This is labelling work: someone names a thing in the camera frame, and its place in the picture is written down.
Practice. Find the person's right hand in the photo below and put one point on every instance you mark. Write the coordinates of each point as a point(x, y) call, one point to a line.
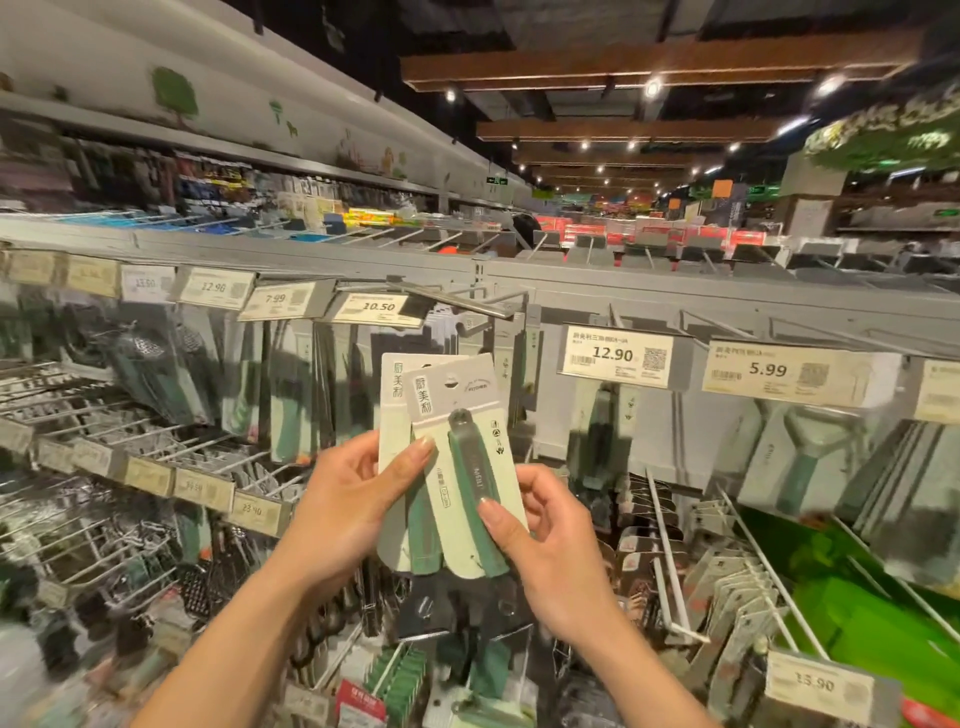
point(563, 563)

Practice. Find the person's left hand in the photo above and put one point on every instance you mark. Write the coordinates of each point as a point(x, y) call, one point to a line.
point(345, 518)

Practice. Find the black headed green peeler packet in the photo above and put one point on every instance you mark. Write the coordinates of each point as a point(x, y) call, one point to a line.
point(390, 393)
point(450, 393)

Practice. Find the person's left forearm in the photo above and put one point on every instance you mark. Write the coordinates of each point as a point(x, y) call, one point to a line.
point(240, 660)

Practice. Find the rows of hanging utensil packets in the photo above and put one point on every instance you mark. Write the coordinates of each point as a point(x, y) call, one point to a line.
point(270, 390)

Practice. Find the green foliage ceiling decor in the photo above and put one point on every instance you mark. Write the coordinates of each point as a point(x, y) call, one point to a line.
point(885, 135)

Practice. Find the group of green packets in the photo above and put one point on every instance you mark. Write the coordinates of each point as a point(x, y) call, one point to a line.
point(885, 630)

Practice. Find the kitchen tools display rack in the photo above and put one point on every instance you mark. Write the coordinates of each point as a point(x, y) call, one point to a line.
point(600, 285)

